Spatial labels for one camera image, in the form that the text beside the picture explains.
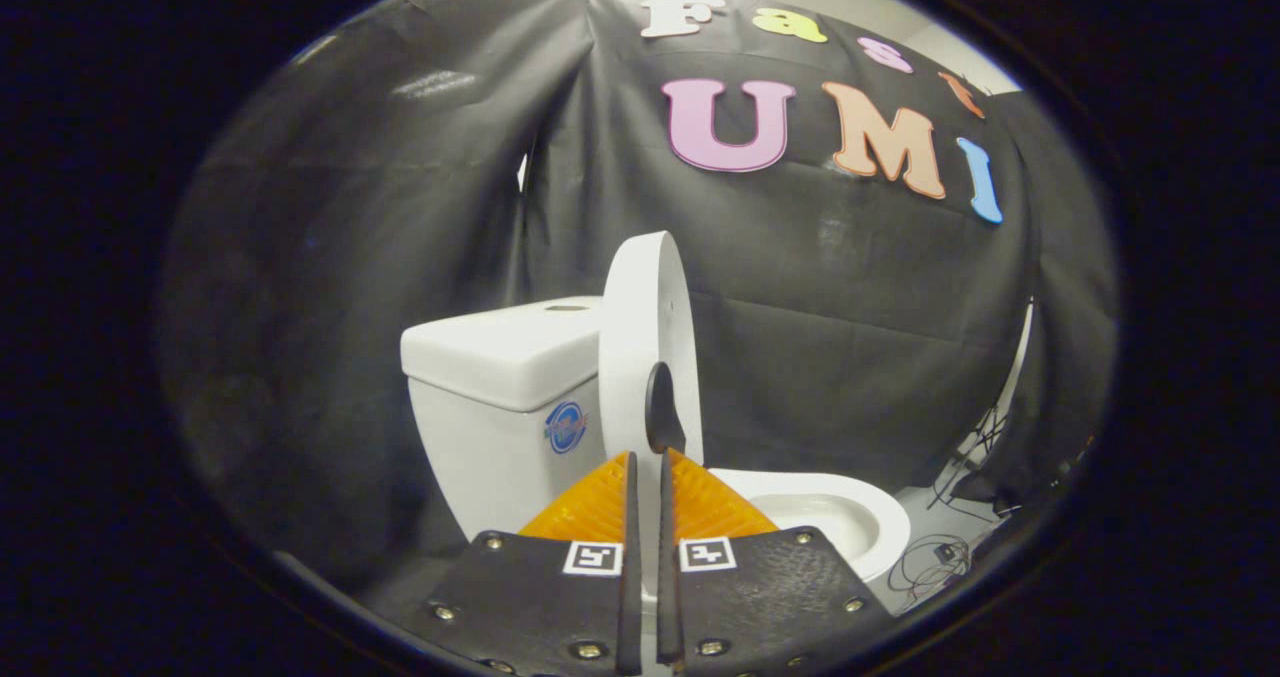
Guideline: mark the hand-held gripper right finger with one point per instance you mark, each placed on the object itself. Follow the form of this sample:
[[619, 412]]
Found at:
[[770, 597]]

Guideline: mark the white ceramic toilet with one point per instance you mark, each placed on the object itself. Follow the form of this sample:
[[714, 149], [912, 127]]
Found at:
[[500, 357]]

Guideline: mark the white toilet lid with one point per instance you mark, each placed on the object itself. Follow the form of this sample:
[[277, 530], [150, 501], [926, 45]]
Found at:
[[640, 297]]

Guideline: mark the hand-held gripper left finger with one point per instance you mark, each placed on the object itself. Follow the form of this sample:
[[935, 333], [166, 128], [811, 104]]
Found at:
[[540, 597]]

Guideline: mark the small black adapter box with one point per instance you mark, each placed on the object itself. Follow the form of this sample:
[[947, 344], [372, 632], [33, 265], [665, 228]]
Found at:
[[944, 552]]

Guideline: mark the plain black cloth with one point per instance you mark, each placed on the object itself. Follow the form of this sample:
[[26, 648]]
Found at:
[[350, 257], [1075, 307]]

